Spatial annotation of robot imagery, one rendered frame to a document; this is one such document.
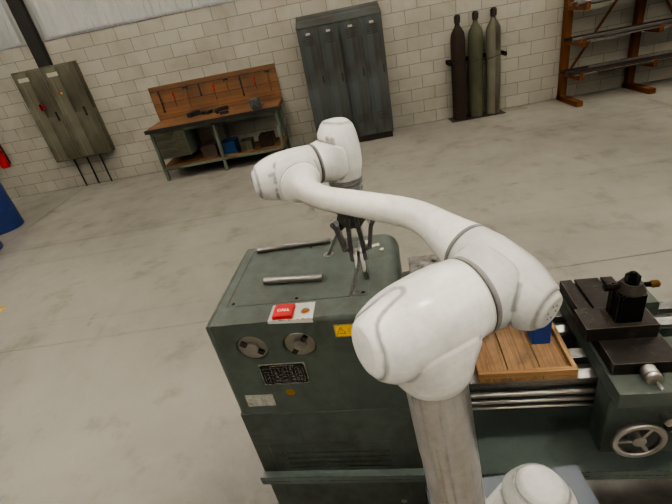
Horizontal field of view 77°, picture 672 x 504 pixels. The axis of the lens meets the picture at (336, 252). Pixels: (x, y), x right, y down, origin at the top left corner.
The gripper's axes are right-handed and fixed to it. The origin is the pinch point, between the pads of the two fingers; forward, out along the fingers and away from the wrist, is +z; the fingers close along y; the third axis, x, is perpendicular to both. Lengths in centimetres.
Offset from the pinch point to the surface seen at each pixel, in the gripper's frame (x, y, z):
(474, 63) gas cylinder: 648, 153, 49
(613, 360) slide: -9, 70, 37
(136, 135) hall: 614, -439, 66
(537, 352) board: 4, 54, 46
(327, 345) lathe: -14.0, -11.9, 19.6
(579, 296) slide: 21, 72, 37
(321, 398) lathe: -14.0, -18.2, 42.1
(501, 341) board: 11, 43, 46
